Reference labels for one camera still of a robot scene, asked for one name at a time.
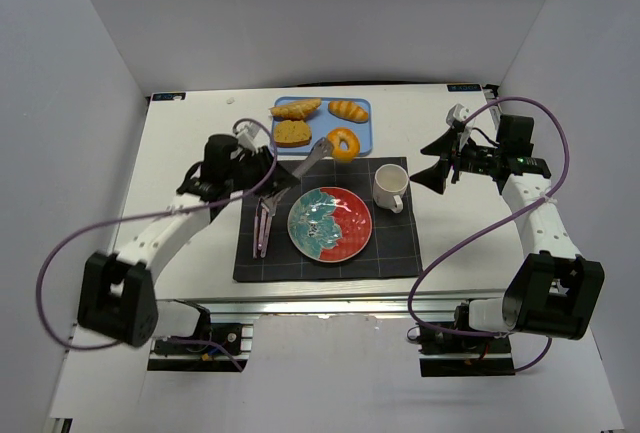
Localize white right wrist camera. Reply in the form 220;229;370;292
446;103;472;127

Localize blue table label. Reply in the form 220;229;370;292
446;83;483;93
151;92;186;102

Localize white ceramic mug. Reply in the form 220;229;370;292
372;164;409;214

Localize blue table label left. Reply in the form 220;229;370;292
151;92;186;102

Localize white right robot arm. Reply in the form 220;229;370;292
410;105;604;340

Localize dark grey checked placemat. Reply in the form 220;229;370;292
233;157;422;283

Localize long crusty bread loaf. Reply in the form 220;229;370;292
270;98;322;121

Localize metal tongs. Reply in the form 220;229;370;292
264;136;335;217

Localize striped croissant roll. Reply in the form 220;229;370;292
328;100;369;123

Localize aluminium table frame rail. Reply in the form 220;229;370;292
92;287;506;327

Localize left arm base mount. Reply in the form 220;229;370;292
147;322;253;373

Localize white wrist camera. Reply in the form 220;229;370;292
446;103;472;127
233;122;260;152

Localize pink handled knife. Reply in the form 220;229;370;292
262;210;275;257

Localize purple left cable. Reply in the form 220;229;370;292
35;117;279;372

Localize red and teal plate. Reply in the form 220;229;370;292
287;187;373;264

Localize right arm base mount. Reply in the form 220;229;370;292
406;324;515;378

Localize blue table label right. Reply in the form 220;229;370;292
446;83;483;93

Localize pink handled spoon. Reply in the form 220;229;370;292
257;200;273;258

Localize pink handled fork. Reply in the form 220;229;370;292
252;200;262;259

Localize blue plastic tray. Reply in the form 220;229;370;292
278;97;373;157

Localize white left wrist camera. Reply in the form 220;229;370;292
233;122;260;152

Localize orange glazed bagel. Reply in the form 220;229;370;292
326;128;360;162

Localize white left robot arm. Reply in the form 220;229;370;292
77;133;300;347

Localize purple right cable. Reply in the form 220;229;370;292
405;96;570;373

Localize brown bread slice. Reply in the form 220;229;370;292
273;120;312;148

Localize purple cable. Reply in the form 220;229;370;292
35;117;279;372
405;96;570;373

